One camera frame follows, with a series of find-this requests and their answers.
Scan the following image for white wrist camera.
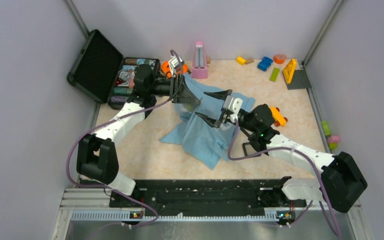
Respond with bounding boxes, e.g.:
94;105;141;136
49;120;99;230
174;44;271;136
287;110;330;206
222;95;243;115
168;55;184;74

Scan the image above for green toy brick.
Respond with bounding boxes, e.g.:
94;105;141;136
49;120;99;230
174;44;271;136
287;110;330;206
269;67;280;82

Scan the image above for yellow small toy brick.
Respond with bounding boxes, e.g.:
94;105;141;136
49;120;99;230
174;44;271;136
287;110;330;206
235;56;247;66

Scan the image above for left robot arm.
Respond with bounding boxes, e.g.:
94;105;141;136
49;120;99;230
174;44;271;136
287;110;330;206
76;64;201;207

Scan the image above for light blue t-shirt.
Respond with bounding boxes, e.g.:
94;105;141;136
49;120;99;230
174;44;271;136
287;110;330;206
159;72;256;171

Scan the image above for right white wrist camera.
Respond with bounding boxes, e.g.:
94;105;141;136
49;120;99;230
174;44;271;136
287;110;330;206
222;95;243;115

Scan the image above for orange small cup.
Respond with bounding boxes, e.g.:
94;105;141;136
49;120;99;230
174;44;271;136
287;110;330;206
273;54;287;65

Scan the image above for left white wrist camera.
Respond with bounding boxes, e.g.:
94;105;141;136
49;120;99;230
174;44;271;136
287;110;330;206
168;55;184;74

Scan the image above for green pink toy pieces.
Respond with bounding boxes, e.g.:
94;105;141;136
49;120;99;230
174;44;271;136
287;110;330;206
321;120;341;150

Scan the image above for lower black square frame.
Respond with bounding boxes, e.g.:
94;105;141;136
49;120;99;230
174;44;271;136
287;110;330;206
242;142;261;159

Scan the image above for yellow triangular toy block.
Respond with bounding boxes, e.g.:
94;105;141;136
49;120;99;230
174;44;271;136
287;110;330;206
282;58;297;85

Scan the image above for orange toy car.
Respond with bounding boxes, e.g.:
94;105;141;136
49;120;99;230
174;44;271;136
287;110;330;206
270;107;288;127

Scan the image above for pink metronome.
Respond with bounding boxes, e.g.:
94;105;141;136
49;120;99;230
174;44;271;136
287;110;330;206
190;41;208;79

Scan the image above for grey building baseplate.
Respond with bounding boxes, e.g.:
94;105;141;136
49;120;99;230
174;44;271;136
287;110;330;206
286;69;312;90

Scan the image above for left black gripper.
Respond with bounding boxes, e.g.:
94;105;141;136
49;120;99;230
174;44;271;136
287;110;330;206
148;73;201;105

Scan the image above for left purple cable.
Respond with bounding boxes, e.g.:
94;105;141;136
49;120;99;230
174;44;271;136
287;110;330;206
65;49;185;228

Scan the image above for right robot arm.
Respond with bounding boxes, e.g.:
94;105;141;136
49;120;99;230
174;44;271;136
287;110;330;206
197;89;368;213

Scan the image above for blue toy brick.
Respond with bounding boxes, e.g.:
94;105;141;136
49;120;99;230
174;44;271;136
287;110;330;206
257;56;273;72

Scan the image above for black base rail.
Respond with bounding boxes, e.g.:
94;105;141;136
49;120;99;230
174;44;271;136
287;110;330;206
109;177;307;217

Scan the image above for brown small block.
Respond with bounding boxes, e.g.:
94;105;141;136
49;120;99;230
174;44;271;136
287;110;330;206
245;58;254;65

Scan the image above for black poker chip case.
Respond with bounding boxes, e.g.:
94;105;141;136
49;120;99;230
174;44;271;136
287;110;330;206
66;29;161;110

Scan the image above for orange letter e toy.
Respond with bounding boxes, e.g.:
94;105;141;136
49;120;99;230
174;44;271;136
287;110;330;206
160;61;191;78

